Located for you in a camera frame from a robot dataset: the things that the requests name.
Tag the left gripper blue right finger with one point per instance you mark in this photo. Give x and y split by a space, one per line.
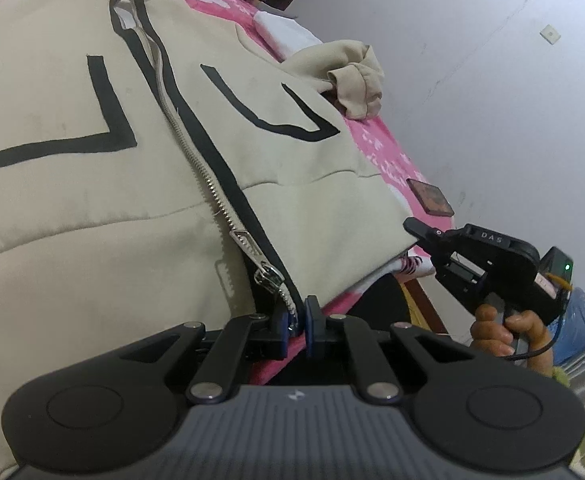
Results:
342 340

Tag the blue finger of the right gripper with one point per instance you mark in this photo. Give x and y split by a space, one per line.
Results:
428 238

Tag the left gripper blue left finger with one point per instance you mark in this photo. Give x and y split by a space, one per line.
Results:
250 338

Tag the beige zip-up jacket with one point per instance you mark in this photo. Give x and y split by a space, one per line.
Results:
157 167

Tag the operator right hand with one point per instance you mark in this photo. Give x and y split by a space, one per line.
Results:
497 338

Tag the smartphone with brown case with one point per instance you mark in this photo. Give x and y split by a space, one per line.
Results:
431 199

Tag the blue plastic bag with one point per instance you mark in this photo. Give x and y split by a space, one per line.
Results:
571 340

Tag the operator green right sleeve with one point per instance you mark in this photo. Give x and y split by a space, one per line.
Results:
559 375

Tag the folded white towel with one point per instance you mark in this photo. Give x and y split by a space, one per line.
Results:
285 36

